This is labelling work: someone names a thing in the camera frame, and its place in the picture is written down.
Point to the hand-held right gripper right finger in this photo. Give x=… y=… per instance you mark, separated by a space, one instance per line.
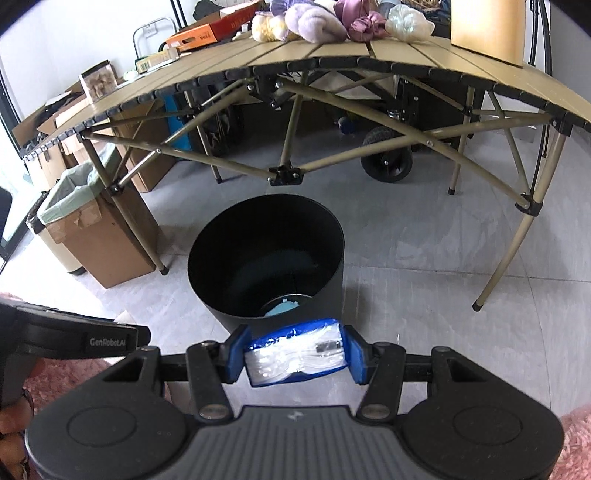
x=355 y=357

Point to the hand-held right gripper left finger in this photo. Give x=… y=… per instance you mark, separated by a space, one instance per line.
x=238 y=353

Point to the blue tissue packet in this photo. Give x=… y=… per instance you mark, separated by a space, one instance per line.
x=295 y=355

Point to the light blue fluffy cloth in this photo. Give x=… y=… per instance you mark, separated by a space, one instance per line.
x=281 y=308

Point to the black round bin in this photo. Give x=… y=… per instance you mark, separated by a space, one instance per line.
x=258 y=258

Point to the yellow white plush toy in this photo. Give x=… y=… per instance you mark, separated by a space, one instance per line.
x=272 y=27

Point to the person's left hand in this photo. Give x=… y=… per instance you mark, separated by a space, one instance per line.
x=14 y=417

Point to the person's pink fluffy clothing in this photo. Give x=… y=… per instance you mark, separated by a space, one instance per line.
x=69 y=374

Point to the cardboard box with green liner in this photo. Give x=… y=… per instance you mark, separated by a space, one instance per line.
x=111 y=244

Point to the large open cardboard box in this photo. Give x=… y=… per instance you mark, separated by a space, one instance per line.
x=46 y=175

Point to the black wagon wheel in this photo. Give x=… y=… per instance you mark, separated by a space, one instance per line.
x=388 y=159

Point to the blue plastic box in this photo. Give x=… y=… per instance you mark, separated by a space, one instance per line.
x=178 y=124

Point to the clear jar black lid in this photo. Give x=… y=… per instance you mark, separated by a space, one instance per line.
x=99 y=81

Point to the yellow medicine box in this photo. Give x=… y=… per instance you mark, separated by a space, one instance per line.
x=157 y=59

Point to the khaki folding slatted table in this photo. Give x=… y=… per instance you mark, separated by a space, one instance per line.
x=415 y=60

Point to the orange cardboard box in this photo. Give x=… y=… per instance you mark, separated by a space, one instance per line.
x=207 y=30

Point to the clear plastic bag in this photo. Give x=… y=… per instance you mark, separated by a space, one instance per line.
x=408 y=21

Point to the yellow thermos jug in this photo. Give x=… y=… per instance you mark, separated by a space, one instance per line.
x=487 y=27

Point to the black tripod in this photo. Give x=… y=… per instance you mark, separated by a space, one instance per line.
x=547 y=27

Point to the white metal frame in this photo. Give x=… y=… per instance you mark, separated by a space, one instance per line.
x=138 y=32

